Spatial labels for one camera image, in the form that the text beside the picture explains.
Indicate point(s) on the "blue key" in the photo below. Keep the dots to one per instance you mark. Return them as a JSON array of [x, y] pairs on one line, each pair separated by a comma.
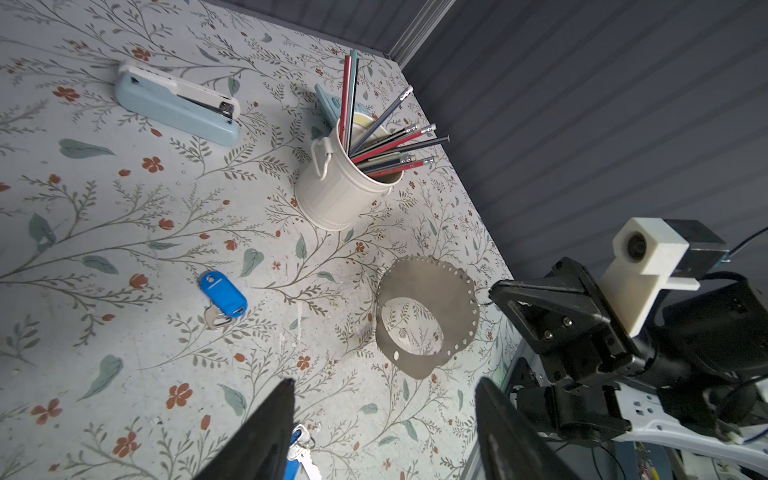
[[227, 302], [299, 455]]

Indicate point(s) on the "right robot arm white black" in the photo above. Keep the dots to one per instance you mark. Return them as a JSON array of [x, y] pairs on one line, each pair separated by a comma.
[[694, 378]]

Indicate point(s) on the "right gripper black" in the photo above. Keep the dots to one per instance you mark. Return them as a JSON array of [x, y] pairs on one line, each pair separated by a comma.
[[587, 391]]

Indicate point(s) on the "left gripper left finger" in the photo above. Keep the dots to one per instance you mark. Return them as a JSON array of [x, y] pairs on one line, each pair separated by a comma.
[[259, 449]]

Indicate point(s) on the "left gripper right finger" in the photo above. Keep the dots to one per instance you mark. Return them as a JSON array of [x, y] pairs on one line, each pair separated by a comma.
[[509, 446]]

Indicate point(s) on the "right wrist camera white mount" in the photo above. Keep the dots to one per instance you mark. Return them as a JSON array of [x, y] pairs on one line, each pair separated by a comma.
[[652, 255]]

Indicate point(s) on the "light blue stapler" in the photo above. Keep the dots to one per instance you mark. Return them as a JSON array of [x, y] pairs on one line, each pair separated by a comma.
[[178, 103]]

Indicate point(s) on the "white pencil cup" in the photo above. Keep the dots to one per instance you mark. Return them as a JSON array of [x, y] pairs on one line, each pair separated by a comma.
[[332, 191]]

